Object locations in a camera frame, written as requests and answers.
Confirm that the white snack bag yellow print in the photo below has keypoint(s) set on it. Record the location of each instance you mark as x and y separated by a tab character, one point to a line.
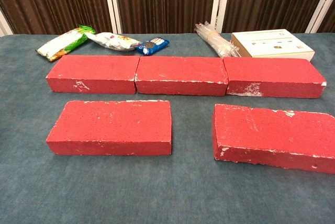
112	40

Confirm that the blue felt table cover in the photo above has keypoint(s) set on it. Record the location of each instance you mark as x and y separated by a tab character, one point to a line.
167	195

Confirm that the bundle of clear plastic straws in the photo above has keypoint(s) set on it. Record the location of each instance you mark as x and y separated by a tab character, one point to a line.
214	40

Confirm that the green and white snack packet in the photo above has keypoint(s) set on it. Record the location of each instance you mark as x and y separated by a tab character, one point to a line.
62	43

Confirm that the blue cookie packet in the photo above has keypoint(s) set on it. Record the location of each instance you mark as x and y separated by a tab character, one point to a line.
149	46

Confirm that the red brick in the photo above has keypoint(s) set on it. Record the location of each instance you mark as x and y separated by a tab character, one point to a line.
110	124
180	72
91	72
272	74
272	135

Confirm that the flat white cardboard box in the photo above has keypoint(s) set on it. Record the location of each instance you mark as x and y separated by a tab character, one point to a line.
272	43

